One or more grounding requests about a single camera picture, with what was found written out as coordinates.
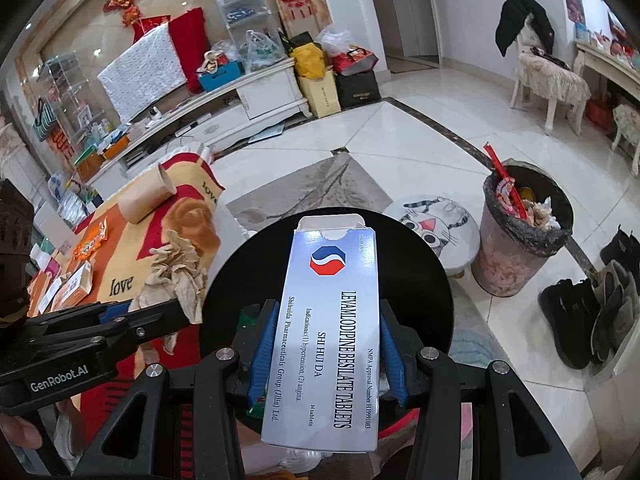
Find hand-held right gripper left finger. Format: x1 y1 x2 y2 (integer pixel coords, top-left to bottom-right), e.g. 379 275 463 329
72 299 281 480

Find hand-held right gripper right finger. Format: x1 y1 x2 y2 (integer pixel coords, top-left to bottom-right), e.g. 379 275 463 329
379 299 583 480

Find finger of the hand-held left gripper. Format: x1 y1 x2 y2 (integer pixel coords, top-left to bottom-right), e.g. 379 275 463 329
97 299 184 329
99 312 196 362

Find green wrapper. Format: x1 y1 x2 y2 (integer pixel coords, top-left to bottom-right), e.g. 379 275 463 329
237 307 268 418

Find brown paper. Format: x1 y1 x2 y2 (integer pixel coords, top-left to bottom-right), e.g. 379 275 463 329
129 230 208 356

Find white blue medicine box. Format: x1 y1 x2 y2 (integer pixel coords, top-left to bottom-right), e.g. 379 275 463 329
261 214 379 453

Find round black tray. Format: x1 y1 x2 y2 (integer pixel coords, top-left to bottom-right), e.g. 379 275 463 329
205 206 455 441

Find trash bin with black liner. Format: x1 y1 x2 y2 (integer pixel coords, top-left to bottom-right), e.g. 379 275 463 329
471 159 575 298

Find person's left hand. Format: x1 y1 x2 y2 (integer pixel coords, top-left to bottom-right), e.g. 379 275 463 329
0 412 45 452

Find orange white medicine box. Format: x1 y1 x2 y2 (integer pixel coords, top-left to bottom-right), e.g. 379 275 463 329
50 260 96 311

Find orange snack packet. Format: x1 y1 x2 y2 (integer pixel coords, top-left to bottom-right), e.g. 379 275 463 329
72 220 110 262

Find orange red printed blanket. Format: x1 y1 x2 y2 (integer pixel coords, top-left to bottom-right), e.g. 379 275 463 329
25 152 236 461

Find brown paper cup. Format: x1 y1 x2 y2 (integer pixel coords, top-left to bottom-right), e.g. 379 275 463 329
118 162 177 224

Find cat print stool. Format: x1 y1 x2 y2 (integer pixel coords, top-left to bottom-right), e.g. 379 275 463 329
381 195 481 278

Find striped hanging bag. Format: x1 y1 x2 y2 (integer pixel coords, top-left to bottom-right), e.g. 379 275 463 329
32 99 58 136

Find red white stick packet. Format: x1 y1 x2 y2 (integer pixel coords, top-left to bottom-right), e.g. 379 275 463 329
482 142 528 221

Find grey boots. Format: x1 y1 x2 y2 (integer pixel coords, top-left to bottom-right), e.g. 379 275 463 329
590 260 640 366

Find white quilted cloth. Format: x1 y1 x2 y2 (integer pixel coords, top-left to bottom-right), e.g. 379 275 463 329
96 24 187 123

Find black short boots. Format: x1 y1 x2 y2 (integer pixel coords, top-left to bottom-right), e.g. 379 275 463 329
599 227 640 266

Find blue basket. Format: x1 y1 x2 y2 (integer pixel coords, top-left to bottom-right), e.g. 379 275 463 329
198 60 246 93

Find white tv cabinet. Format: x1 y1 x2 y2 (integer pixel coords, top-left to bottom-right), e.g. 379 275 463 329
70 57 311 186

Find beige paper bag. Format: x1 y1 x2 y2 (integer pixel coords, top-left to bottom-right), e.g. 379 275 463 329
298 67 342 118

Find black paper bag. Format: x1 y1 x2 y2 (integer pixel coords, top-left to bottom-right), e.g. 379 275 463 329
334 69 382 108

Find red cloth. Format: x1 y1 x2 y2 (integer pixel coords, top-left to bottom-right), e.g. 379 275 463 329
167 7 211 96

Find yellow bag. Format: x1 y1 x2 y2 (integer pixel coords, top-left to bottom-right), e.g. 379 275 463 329
290 42 335 81

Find clear plastic bag green print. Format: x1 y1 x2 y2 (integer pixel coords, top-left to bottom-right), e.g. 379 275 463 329
242 30 283 75

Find red gift bag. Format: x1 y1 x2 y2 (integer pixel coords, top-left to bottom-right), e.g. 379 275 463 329
332 46 378 75

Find white chair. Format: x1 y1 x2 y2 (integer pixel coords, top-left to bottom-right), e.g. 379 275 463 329
510 25 592 136

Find white plastic bag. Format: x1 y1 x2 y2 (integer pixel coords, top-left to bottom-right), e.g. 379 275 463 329
317 27 353 56

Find cream padded stool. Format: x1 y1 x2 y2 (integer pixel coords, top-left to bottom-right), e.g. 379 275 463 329
610 105 640 176

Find grey door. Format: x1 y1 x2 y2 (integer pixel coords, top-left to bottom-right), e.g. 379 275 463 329
362 0 446 61

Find black jacket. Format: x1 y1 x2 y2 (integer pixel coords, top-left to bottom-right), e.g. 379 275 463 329
495 0 556 58

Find cream side table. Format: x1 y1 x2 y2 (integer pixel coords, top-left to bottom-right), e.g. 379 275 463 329
572 40 640 111

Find red knot wall decoration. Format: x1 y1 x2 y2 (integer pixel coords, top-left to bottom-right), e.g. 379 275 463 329
102 0 149 26

